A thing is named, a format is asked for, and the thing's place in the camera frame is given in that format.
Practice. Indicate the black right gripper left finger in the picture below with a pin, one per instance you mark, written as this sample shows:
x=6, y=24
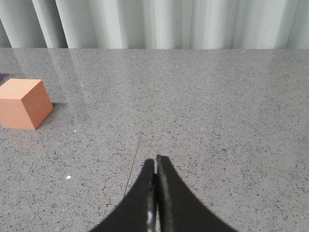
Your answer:
x=137, y=211

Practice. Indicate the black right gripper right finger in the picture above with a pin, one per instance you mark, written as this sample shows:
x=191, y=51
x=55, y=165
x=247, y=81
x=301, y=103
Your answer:
x=179, y=209

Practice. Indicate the orange foam cube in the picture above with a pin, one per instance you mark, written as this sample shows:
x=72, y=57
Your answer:
x=24, y=104

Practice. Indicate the pale green curtain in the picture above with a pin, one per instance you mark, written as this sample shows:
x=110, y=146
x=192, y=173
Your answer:
x=155, y=24

